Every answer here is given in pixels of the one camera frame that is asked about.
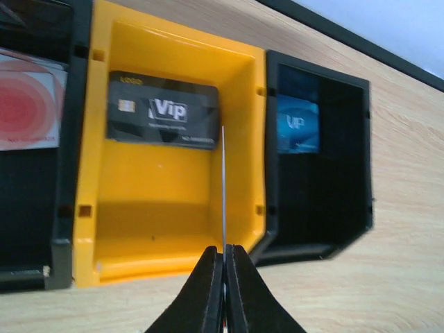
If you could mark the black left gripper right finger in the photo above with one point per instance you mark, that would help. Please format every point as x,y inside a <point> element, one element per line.
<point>250,306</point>

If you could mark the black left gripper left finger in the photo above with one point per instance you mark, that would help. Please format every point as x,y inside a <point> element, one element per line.
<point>199,306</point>

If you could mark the blue VIP card stack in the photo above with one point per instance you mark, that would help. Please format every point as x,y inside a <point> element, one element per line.
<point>297,111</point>

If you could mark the black VIP card stack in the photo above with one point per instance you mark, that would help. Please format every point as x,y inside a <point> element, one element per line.
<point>152,110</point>

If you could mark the red white card stack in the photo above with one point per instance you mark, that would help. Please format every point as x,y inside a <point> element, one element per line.
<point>32,99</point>

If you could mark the yellow storage bin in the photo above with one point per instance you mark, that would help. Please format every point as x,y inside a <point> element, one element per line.
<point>146,210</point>

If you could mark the black storage bin right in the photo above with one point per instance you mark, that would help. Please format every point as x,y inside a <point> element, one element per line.
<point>320,203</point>

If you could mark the black storage bin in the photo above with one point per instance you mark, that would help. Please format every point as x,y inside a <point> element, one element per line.
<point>320,203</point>
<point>38,186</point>

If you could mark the black storage bin left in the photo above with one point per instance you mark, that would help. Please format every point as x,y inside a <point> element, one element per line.
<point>38,186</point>

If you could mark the black enclosure frame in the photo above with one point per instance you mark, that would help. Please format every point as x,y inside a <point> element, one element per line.
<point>323,25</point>

